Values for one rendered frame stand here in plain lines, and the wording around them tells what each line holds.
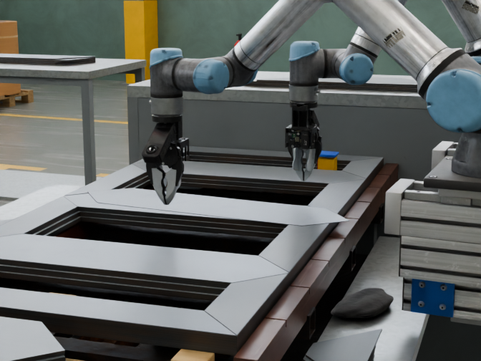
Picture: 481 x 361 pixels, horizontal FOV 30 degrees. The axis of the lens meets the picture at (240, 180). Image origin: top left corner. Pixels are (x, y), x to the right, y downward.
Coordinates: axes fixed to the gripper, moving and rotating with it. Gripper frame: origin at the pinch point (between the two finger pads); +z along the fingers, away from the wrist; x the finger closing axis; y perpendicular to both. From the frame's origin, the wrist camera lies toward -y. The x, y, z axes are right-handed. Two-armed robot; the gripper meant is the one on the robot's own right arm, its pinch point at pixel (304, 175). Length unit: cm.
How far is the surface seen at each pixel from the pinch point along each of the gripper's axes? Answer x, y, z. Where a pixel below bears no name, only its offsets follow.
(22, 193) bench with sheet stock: -214, -208, 68
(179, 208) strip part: -27.4, 21.2, 5.7
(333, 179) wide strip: 3.1, -22.8, 5.8
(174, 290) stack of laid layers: -8, 73, 8
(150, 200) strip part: -37.7, 15.7, 5.7
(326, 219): 10.6, 21.4, 5.6
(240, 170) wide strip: -26.4, -27.2, 5.8
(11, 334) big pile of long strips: -24, 107, 6
